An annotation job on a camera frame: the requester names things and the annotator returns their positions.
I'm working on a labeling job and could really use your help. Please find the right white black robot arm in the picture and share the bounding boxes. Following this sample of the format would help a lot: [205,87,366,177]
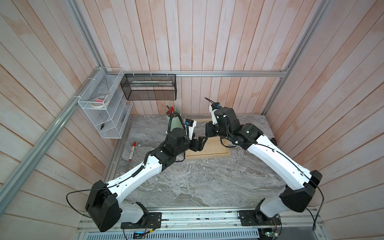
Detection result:
[206,103,323,226]

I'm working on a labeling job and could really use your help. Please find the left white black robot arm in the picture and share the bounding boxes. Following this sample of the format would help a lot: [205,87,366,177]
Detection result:
[85,112,208,232]

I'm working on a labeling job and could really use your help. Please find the wooden jewelry display stand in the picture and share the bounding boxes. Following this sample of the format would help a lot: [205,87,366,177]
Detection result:
[186,119,231,161]

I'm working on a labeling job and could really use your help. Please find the green pencil cup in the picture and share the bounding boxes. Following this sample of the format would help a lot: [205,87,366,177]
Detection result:
[166,111,184,131]

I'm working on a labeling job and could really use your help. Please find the pencils in cup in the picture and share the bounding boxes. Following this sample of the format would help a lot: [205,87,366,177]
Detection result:
[165,104,175,117]

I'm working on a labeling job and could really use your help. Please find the red marker pen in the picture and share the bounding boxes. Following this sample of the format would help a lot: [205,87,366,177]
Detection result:
[129,142,137,162]

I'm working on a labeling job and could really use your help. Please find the tape roll on shelf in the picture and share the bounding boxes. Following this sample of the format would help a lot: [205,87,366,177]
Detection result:
[90,98,109,109]

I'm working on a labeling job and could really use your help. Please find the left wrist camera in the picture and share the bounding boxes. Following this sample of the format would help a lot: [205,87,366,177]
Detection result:
[185,119,197,140]

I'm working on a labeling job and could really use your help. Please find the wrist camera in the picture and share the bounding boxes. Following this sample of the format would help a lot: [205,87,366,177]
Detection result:
[205,97,222,125]
[185,119,197,140]

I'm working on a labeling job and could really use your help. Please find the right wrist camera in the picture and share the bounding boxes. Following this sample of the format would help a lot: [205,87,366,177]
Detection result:
[205,97,222,125]

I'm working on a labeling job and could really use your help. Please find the black mesh wall basket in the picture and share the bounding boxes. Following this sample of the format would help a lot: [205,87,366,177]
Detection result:
[120,74,178,101]

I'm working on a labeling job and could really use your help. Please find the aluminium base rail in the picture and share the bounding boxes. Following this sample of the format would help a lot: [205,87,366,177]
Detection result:
[75,207,331,240]

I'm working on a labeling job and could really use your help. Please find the white wire wall shelf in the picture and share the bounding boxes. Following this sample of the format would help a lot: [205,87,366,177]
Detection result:
[78,67,133,139]

